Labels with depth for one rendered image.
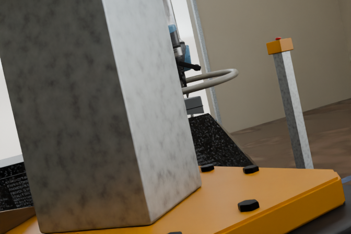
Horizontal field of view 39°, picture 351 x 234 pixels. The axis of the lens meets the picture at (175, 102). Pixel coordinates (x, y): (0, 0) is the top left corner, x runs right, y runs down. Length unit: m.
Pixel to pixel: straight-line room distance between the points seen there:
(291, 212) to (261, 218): 0.05
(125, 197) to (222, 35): 7.26
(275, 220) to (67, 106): 0.31
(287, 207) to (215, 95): 6.97
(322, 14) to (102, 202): 8.75
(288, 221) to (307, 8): 8.52
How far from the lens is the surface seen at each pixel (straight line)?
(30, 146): 0.74
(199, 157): 1.55
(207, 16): 7.80
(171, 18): 2.90
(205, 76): 2.51
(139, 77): 0.69
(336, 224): 0.67
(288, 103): 3.31
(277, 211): 0.64
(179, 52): 2.51
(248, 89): 8.04
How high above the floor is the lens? 0.96
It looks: 2 degrees down
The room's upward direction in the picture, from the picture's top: 12 degrees counter-clockwise
